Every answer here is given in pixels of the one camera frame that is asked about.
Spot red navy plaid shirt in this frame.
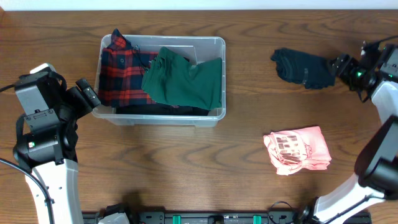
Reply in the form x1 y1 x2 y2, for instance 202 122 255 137
98 29 158 108

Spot dark navy garment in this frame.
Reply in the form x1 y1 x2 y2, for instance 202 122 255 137
271 48 335 90

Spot black garment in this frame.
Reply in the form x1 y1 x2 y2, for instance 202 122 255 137
116 104 209 116

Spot dark green garment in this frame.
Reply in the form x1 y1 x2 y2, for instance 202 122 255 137
141 47 223 110

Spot pink printed garment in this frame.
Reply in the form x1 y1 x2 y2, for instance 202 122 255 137
263 126 331 175

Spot clear plastic storage bin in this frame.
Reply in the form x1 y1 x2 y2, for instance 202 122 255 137
92 35 226 127

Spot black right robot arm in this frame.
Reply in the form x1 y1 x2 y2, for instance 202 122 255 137
294 49 397 223

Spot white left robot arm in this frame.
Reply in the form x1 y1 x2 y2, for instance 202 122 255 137
13 71 101 223

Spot black left camera cable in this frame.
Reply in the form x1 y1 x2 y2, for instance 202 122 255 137
0 82 56 224

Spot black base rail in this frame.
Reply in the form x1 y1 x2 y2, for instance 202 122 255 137
81 202 373 224

